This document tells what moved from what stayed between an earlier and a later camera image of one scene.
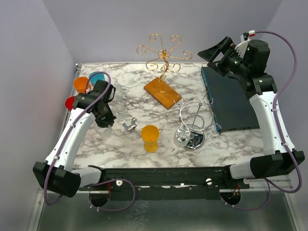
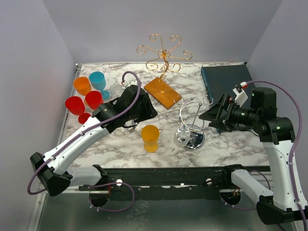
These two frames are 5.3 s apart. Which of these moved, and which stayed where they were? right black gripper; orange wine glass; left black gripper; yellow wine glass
Moved: right black gripper; left black gripper
Stayed: yellow wine glass; orange wine glass
